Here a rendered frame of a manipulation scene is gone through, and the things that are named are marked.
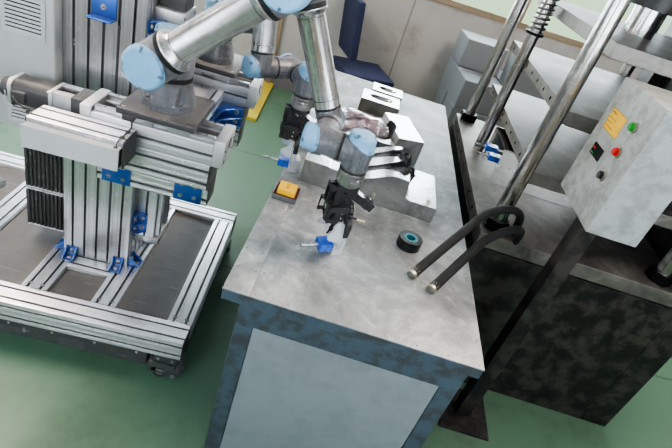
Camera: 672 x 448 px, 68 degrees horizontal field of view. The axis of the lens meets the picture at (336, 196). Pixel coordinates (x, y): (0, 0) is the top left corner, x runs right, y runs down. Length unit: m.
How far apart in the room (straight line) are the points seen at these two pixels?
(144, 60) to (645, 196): 1.38
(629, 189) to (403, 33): 3.32
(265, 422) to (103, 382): 0.68
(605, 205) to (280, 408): 1.12
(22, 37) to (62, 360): 1.14
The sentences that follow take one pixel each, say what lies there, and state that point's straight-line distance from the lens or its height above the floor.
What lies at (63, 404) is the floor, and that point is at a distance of 2.06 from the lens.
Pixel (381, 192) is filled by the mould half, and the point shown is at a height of 0.86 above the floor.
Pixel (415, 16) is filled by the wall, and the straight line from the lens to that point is 4.62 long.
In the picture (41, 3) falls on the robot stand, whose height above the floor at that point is 1.20.
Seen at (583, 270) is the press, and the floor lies 0.76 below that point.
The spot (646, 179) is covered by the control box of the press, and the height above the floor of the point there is 1.28.
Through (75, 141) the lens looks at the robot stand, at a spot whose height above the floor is 0.94.
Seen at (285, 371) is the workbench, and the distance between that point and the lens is 1.49.
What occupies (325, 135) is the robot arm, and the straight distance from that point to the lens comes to 1.29.
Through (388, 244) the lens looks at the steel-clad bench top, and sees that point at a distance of 1.63.
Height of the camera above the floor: 1.70
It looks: 31 degrees down
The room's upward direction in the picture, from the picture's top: 19 degrees clockwise
